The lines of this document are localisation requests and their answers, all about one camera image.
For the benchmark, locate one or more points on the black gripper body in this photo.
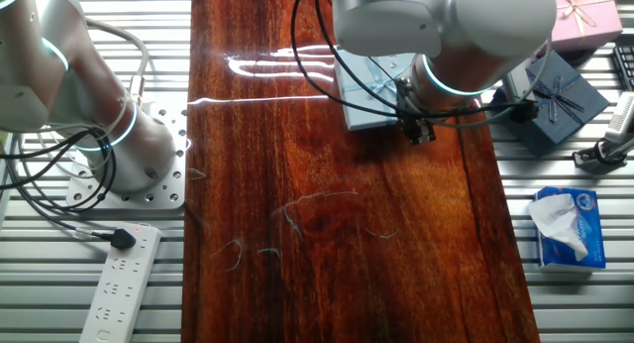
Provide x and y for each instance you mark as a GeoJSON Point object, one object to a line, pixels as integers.
{"type": "Point", "coordinates": [413, 116]}

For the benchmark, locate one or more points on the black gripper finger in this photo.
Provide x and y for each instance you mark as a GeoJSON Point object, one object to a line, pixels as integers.
{"type": "Point", "coordinates": [429, 133]}
{"type": "Point", "coordinates": [418, 137]}

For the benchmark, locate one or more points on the light blue casing with bow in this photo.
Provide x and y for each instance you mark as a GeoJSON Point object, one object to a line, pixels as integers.
{"type": "Point", "coordinates": [361, 100]}

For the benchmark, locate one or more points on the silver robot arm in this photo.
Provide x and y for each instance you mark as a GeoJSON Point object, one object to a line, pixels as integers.
{"type": "Point", "coordinates": [495, 21]}

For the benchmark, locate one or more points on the navy gift box with ribbon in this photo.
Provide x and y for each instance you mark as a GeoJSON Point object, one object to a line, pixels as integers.
{"type": "Point", "coordinates": [579, 105]}

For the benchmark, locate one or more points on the blue tissue box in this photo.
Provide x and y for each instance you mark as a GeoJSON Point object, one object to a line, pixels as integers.
{"type": "Point", "coordinates": [592, 224]}

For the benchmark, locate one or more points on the pink gift box with ribbon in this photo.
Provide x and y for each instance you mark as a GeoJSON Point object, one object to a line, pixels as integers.
{"type": "Point", "coordinates": [589, 26]}

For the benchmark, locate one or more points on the white tissue sheet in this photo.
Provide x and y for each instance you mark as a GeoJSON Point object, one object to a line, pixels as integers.
{"type": "Point", "coordinates": [555, 219]}

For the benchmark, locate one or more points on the black keyboard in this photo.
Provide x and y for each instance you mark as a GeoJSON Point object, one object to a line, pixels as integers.
{"type": "Point", "coordinates": [625, 65]}

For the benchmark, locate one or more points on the black power plug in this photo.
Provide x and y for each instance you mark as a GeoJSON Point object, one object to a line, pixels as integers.
{"type": "Point", "coordinates": [123, 239]}

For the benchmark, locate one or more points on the white power strip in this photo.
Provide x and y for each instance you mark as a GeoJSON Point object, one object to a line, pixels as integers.
{"type": "Point", "coordinates": [119, 293]}

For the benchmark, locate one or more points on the gripper camera on silver bracket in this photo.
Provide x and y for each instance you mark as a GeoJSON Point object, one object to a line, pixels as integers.
{"type": "Point", "coordinates": [524, 112]}

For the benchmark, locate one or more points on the black camera stand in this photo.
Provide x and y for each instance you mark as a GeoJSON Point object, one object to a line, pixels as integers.
{"type": "Point", "coordinates": [594, 159]}

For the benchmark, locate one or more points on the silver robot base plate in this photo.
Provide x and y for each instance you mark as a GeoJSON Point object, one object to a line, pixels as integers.
{"type": "Point", "coordinates": [168, 184]}

